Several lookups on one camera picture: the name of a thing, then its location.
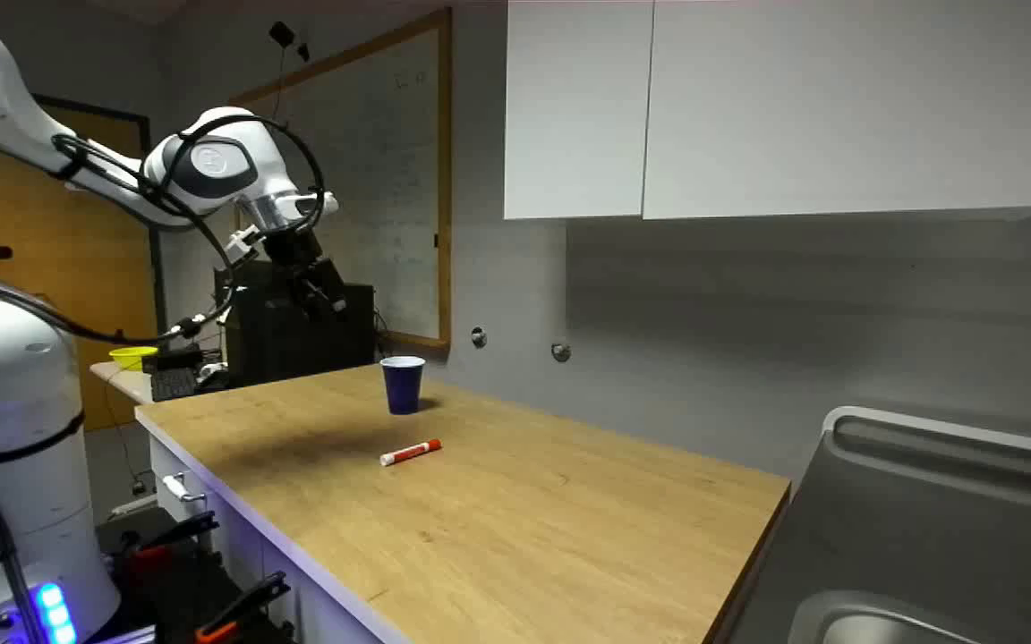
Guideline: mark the black and orange clamp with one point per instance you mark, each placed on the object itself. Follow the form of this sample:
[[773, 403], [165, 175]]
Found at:
[[168, 539], [242, 607]]

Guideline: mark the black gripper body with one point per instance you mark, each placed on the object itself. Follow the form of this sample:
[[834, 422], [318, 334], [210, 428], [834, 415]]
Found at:
[[292, 251]]

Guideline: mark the round metal wall knob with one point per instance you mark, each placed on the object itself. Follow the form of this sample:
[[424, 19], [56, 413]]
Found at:
[[560, 351], [476, 336]]

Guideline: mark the yellow object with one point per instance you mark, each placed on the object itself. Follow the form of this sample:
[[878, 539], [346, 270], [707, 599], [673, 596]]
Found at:
[[128, 356]]

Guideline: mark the wood framed whiteboard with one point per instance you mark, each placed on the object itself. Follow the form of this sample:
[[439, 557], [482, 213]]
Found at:
[[385, 167]]

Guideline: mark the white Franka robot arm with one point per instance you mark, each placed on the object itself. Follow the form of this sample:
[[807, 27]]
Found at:
[[0, 394]]

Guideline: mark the small wooden side table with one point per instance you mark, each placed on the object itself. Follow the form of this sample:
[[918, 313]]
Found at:
[[121, 380]]

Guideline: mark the stainless steel sink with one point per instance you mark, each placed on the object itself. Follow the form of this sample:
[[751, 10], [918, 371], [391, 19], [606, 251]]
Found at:
[[933, 539]]

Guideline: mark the narrow white cabinet door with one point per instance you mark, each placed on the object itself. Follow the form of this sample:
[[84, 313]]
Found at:
[[575, 109]]

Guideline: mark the dark blue cup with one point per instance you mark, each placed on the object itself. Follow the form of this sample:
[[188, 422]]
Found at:
[[401, 387]]

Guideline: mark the red marker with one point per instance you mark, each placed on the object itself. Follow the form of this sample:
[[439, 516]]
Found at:
[[409, 452]]

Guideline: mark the black wall mounted camera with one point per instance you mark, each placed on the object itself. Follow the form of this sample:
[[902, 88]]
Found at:
[[282, 33]]

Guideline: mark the wide white cabinet door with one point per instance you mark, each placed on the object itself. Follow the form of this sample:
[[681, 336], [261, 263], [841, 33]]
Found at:
[[860, 109]]

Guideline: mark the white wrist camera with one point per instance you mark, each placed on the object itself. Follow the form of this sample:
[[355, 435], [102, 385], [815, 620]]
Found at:
[[318, 206]]

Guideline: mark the large black box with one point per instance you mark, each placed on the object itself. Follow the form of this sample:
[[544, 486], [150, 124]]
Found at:
[[302, 345]]

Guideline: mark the wooden door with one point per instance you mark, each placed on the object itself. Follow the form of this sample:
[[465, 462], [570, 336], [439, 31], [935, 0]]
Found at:
[[52, 251]]

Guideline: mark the small black device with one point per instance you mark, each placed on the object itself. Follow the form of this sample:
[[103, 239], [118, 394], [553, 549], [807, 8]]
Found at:
[[176, 374]]

